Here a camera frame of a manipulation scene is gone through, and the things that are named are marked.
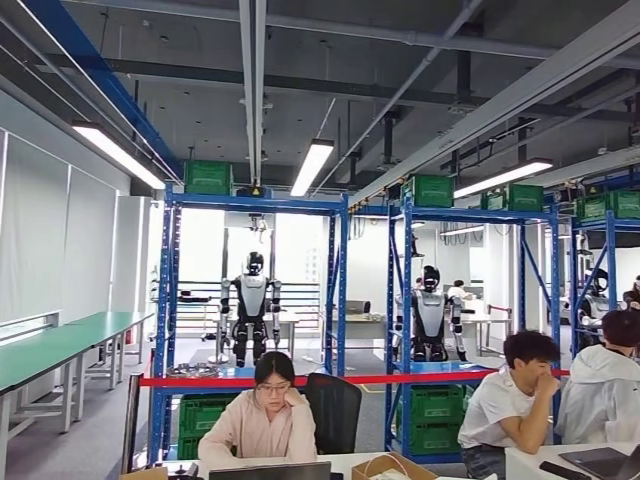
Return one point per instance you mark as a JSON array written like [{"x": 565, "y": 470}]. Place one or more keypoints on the grey metal part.
[{"x": 192, "y": 371}]

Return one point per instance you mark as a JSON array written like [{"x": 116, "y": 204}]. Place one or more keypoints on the white black humanoid robot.
[
  {"x": 595, "y": 305},
  {"x": 251, "y": 298},
  {"x": 429, "y": 314}
]

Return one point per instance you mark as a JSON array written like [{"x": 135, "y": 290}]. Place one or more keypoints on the pale top desk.
[{"x": 343, "y": 467}]

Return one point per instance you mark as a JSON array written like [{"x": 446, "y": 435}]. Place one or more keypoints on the shallow brown cardboard box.
[{"x": 365, "y": 472}]

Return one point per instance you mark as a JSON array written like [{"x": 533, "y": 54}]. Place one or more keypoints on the blue ceiling beam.
[{"x": 90, "y": 66}]

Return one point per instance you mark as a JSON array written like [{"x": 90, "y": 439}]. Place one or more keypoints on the grey overhead hoist rail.
[{"x": 247, "y": 93}]

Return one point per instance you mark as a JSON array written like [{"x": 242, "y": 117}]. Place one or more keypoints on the red barrier tape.
[{"x": 350, "y": 380}]

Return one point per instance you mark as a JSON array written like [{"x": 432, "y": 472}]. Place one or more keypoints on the black smartphone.
[{"x": 564, "y": 472}]

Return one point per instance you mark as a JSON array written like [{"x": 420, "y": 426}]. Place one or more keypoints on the white table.
[{"x": 525, "y": 464}]

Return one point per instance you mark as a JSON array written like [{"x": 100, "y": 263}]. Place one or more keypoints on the blue steel shelving rack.
[
  {"x": 610, "y": 265},
  {"x": 475, "y": 215},
  {"x": 250, "y": 202}
]

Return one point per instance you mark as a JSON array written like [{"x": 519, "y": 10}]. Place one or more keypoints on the green plastic crate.
[
  {"x": 207, "y": 416},
  {"x": 430, "y": 192},
  {"x": 493, "y": 201},
  {"x": 189, "y": 449},
  {"x": 430, "y": 439},
  {"x": 525, "y": 199},
  {"x": 207, "y": 179},
  {"x": 438, "y": 404},
  {"x": 592, "y": 206},
  {"x": 625, "y": 204}
]

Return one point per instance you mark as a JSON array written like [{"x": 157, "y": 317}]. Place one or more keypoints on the grey barrier post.
[{"x": 130, "y": 424}]

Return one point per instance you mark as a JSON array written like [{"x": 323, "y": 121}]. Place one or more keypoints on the long ceiling light bar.
[
  {"x": 118, "y": 154},
  {"x": 500, "y": 177},
  {"x": 312, "y": 166}
]

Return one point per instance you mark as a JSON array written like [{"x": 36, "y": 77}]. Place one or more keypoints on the black hoist trolley yellow label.
[{"x": 255, "y": 192}]

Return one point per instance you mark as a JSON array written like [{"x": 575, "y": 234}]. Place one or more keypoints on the black office chair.
[{"x": 335, "y": 411}]

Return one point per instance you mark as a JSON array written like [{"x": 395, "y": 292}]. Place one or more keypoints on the green top long table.
[
  {"x": 115, "y": 321},
  {"x": 40, "y": 351}
]

